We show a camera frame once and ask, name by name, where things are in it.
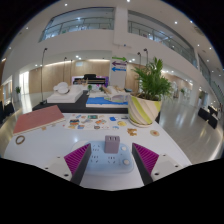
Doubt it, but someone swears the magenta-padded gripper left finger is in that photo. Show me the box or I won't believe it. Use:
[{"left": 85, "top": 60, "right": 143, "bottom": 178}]
[{"left": 43, "top": 143, "right": 92, "bottom": 186}]

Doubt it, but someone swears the orange biscuit-shaped sticker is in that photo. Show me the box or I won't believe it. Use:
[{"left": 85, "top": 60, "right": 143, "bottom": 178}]
[{"left": 126, "top": 127, "right": 138, "bottom": 137}]

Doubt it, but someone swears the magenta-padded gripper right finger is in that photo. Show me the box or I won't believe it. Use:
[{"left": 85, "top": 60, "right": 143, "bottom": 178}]
[{"left": 131, "top": 142, "right": 183, "bottom": 186}]

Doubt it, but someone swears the group of black chairs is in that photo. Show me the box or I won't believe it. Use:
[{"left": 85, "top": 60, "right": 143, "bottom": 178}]
[
  {"left": 197, "top": 105, "right": 219, "bottom": 129},
  {"left": 0, "top": 101, "right": 15, "bottom": 123}
]

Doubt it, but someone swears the white sofa block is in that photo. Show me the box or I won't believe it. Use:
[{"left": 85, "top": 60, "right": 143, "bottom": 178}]
[{"left": 46, "top": 82, "right": 84, "bottom": 104}]

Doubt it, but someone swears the black low platform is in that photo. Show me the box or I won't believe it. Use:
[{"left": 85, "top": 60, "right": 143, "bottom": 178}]
[{"left": 32, "top": 89, "right": 129, "bottom": 114}]

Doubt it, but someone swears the sheet of colourful stickers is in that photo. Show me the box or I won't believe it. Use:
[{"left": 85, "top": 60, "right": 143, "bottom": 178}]
[{"left": 63, "top": 113, "right": 130, "bottom": 131}]

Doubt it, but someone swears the blue floor mat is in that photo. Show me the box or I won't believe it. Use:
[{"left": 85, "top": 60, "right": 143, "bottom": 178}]
[{"left": 85, "top": 96, "right": 129, "bottom": 108}]

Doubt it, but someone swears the arrow direction sign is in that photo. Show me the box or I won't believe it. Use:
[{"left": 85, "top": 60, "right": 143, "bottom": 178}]
[{"left": 111, "top": 55, "right": 128, "bottom": 73}]

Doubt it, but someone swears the pink flat board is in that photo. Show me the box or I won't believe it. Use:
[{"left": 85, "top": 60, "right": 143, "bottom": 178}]
[{"left": 13, "top": 104, "right": 66, "bottom": 135}]

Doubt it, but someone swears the palm in striped pot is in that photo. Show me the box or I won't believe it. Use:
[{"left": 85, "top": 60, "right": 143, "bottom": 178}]
[{"left": 127, "top": 57, "right": 174, "bottom": 128}]

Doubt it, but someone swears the small green indoor plant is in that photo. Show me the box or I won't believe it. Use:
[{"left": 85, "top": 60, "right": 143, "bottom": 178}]
[{"left": 15, "top": 85, "right": 22, "bottom": 101}]

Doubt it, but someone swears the black piano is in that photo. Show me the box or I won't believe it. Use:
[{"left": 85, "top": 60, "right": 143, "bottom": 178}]
[{"left": 72, "top": 73, "right": 109, "bottom": 88}]

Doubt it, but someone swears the grey block charger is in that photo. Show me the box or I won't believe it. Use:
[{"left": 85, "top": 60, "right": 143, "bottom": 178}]
[{"left": 104, "top": 135, "right": 121, "bottom": 154}]

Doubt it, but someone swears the white and colourful sculpture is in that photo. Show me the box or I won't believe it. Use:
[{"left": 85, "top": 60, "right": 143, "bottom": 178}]
[{"left": 103, "top": 85, "right": 131, "bottom": 103}]

